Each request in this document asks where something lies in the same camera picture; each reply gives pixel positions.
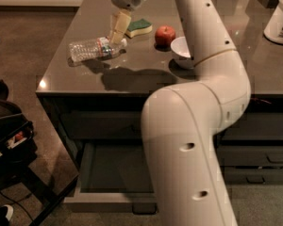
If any clear plastic water bottle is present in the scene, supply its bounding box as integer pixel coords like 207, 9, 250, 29
68, 37, 127, 62

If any open middle grey drawer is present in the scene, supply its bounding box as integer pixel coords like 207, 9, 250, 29
64, 143, 158, 215

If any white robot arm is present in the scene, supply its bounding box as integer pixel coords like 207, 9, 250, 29
141, 0, 251, 226

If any bottom right grey drawer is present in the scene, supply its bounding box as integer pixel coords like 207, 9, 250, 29
224, 168, 283, 185

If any black white shoe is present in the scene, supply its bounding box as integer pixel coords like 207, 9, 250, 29
0, 205, 13, 226

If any white bowl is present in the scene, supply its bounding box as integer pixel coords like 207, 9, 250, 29
171, 37, 193, 70

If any top left grey drawer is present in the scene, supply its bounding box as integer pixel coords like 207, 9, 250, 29
60, 111, 141, 139

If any middle right grey drawer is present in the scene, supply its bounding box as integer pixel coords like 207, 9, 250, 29
216, 146, 283, 167

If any top right grey drawer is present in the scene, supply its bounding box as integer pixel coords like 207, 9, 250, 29
224, 113, 283, 140

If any black cart with items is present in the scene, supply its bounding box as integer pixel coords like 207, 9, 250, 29
0, 80, 76, 226

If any red apple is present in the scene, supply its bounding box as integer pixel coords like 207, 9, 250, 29
155, 25, 176, 47

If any green yellow sponge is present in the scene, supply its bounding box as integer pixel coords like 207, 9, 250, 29
125, 19, 152, 39

